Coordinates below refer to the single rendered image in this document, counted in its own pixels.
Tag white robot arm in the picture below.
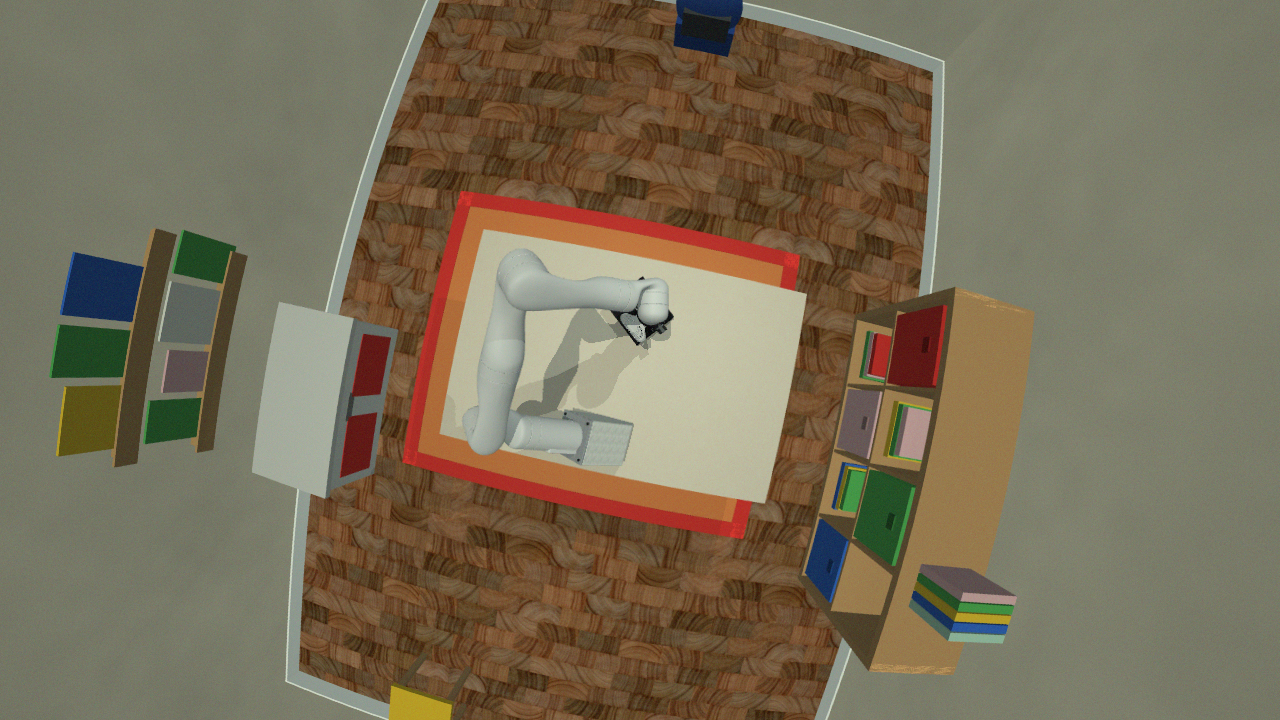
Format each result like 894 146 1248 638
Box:
462 249 669 455

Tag black lighting desk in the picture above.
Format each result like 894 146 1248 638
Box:
611 277 673 345

